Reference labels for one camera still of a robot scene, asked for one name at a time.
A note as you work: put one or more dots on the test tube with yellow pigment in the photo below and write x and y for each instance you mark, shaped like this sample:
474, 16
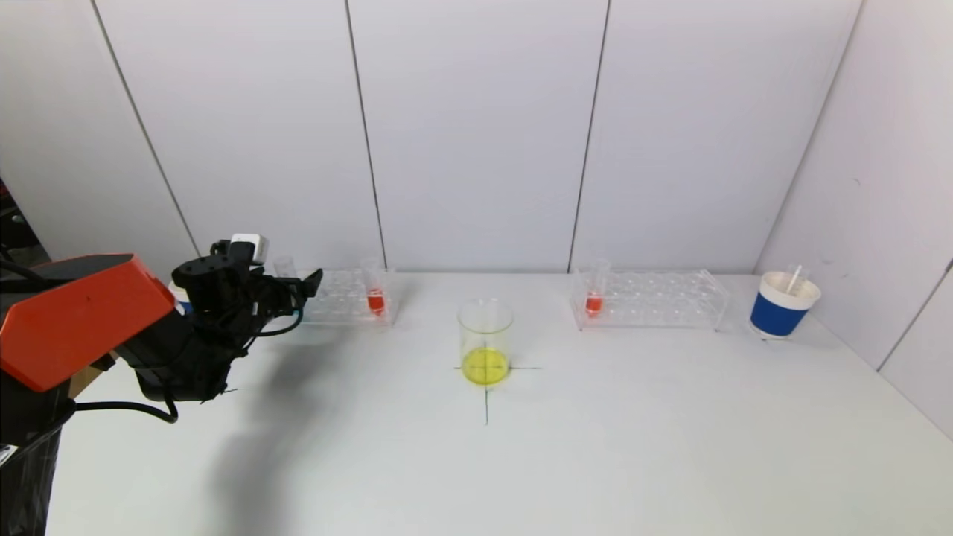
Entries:
795, 279

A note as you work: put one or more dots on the clear acrylic test tube rack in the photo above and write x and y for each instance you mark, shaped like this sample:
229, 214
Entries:
655, 309
342, 309

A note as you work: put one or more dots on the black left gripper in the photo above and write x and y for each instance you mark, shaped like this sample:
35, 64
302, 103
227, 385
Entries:
291, 289

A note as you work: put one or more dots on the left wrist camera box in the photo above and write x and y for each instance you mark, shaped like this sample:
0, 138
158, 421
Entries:
249, 246

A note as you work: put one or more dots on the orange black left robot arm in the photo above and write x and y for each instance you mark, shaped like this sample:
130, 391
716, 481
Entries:
82, 313

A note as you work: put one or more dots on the test tube with blue liquid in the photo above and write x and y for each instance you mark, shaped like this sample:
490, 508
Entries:
284, 265

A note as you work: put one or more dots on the clear glass beaker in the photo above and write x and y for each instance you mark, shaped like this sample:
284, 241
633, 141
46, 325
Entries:
485, 365

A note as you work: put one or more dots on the test tube with red liquid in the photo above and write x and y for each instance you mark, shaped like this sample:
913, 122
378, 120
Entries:
376, 301
593, 304

